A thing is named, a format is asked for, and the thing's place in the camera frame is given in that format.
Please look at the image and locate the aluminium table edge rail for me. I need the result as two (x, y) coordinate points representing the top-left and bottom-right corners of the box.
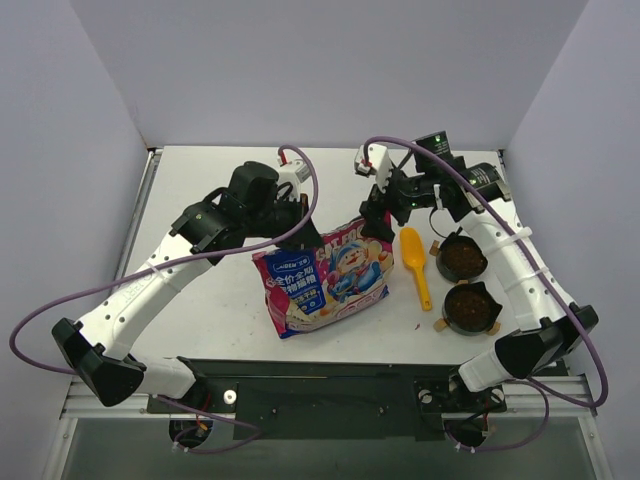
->
(114, 147), (163, 280)

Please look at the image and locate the black fish print bowl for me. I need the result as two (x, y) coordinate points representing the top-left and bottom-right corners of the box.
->
(442, 282), (503, 336)

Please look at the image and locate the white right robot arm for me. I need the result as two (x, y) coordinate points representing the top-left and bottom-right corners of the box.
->
(354, 133), (604, 409)

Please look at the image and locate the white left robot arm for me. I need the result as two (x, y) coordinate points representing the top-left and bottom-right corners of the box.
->
(52, 160), (321, 412)

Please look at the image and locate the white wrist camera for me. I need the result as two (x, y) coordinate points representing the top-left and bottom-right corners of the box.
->
(277, 155), (311, 188)
(354, 143), (393, 193)

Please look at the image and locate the yellow plastic scoop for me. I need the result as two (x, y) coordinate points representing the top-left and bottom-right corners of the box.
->
(400, 227), (433, 311)

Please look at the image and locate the black paw print bowl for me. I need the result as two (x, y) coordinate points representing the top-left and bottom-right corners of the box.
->
(436, 232), (488, 283)

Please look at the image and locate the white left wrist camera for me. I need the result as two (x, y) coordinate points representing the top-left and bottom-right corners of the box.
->
(277, 155), (311, 188)

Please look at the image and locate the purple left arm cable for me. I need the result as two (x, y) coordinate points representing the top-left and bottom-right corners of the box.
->
(8, 144), (321, 376)

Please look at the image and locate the black mounting base plate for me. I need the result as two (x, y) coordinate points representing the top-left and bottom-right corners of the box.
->
(147, 360), (506, 441)

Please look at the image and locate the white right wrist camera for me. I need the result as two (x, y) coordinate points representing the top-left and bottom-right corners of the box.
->
(354, 143), (393, 193)

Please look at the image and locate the pink pet food bag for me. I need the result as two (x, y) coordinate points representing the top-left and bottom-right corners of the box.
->
(252, 217), (394, 339)

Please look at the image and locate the aluminium front frame rail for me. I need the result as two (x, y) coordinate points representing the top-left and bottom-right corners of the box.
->
(62, 372), (599, 419)

